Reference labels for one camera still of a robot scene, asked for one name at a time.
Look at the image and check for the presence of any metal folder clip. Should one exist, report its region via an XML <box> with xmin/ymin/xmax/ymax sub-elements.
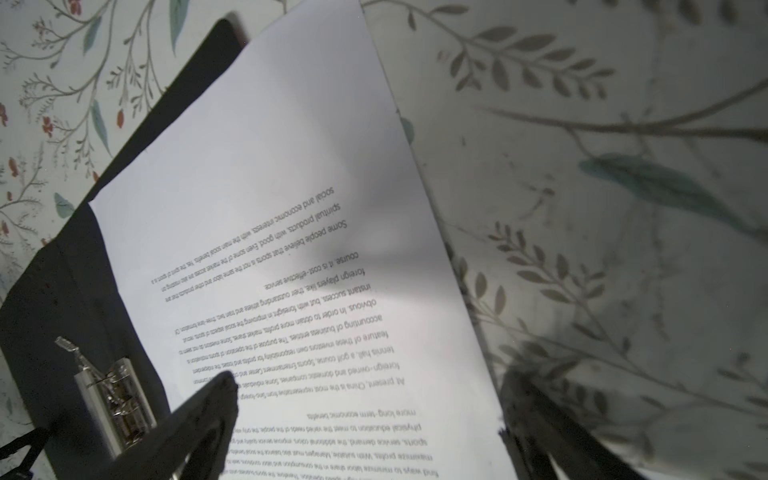
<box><xmin>55</xmin><ymin>336</ymin><xmax>157</xmax><ymax>459</ymax></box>

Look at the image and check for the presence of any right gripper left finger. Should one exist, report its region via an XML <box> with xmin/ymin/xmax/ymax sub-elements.
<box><xmin>98</xmin><ymin>371</ymin><xmax>238</xmax><ymax>480</ymax></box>

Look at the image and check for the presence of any floral table mat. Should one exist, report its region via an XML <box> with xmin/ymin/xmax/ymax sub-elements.
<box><xmin>1</xmin><ymin>1</ymin><xmax>767</xmax><ymax>479</ymax></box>

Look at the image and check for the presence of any orange folder black inside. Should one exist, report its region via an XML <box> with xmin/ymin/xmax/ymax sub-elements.
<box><xmin>0</xmin><ymin>17</ymin><xmax>250</xmax><ymax>480</ymax></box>

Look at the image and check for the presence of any printed paper sheet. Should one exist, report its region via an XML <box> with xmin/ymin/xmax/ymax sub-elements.
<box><xmin>90</xmin><ymin>1</ymin><xmax>515</xmax><ymax>479</ymax></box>

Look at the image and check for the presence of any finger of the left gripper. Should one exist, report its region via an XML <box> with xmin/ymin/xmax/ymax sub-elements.
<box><xmin>1</xmin><ymin>428</ymin><xmax>51</xmax><ymax>480</ymax></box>

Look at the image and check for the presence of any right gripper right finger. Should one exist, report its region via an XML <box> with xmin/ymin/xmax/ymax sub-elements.
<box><xmin>499</xmin><ymin>371</ymin><xmax>644</xmax><ymax>480</ymax></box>

